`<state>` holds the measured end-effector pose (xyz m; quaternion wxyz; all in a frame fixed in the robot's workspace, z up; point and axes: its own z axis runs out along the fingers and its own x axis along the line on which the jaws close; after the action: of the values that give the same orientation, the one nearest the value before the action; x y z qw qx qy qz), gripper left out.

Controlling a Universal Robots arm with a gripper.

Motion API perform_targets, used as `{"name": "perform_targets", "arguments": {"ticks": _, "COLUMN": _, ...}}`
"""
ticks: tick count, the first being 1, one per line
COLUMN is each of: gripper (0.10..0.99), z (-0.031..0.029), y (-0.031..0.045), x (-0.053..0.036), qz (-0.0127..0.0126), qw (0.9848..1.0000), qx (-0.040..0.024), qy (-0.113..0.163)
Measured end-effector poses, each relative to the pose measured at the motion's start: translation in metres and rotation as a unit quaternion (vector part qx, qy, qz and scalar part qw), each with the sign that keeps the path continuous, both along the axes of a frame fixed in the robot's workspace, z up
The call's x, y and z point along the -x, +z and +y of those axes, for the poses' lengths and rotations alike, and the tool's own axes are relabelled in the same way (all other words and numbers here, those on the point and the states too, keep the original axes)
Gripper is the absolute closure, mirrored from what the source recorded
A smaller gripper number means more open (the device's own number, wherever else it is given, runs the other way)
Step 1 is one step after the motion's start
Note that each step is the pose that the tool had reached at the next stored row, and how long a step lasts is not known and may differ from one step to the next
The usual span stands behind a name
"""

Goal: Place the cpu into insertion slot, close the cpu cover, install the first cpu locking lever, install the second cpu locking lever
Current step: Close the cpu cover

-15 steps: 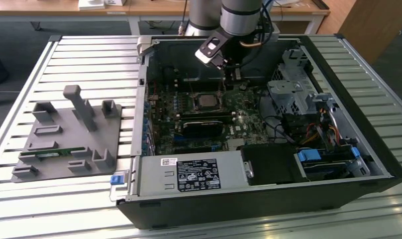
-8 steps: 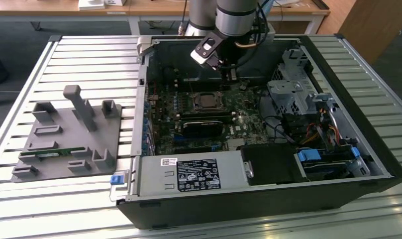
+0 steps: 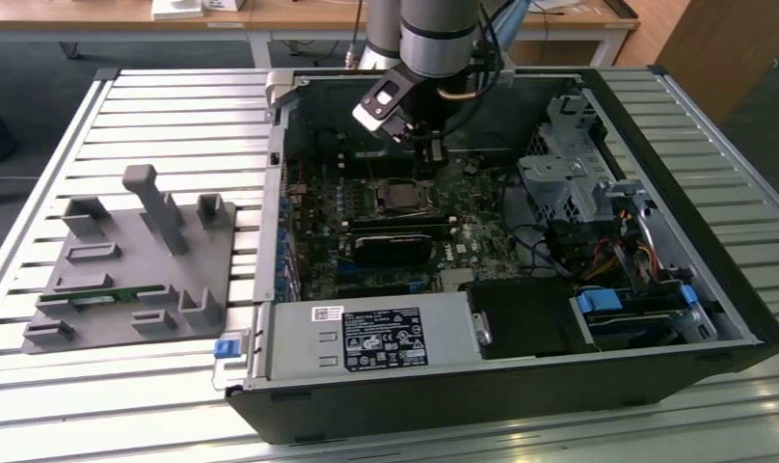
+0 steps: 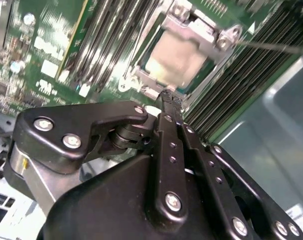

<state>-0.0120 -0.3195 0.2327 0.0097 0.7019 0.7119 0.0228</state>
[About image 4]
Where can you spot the metal socket cover frame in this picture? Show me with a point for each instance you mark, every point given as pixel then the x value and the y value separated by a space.
pixel 191 31

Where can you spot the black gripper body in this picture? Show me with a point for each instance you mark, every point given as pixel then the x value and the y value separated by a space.
pixel 104 205

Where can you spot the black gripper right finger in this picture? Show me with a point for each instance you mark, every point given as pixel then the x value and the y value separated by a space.
pixel 204 160

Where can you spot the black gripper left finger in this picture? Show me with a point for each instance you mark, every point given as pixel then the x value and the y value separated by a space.
pixel 66 125

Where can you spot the silver CPU chip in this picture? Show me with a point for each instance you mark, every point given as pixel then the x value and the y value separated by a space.
pixel 176 60

